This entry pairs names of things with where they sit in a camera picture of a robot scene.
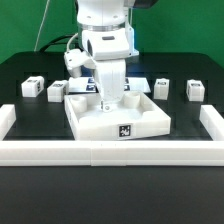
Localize white sheet with markers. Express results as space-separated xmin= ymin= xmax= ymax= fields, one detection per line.
xmin=69 ymin=77 xmax=151 ymax=93

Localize thin white cable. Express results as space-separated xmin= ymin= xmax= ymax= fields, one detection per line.
xmin=33 ymin=0 xmax=52 ymax=52

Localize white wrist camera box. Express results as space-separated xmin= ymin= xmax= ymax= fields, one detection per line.
xmin=64 ymin=49 xmax=95 ymax=78

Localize black cables at base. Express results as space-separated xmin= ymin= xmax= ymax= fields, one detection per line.
xmin=39 ymin=33 xmax=80 ymax=53

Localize white U-shaped obstacle fence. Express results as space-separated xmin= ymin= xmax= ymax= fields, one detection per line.
xmin=0 ymin=104 xmax=224 ymax=166

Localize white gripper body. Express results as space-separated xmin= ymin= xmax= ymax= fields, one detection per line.
xmin=94 ymin=59 xmax=126 ymax=103

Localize white square tabletop part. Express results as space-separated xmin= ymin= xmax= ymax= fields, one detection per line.
xmin=64 ymin=91 xmax=171 ymax=141

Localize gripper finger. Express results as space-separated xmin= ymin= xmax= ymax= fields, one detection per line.
xmin=101 ymin=101 xmax=113 ymax=113

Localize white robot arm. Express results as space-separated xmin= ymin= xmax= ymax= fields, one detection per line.
xmin=76 ymin=0 xmax=158 ymax=112

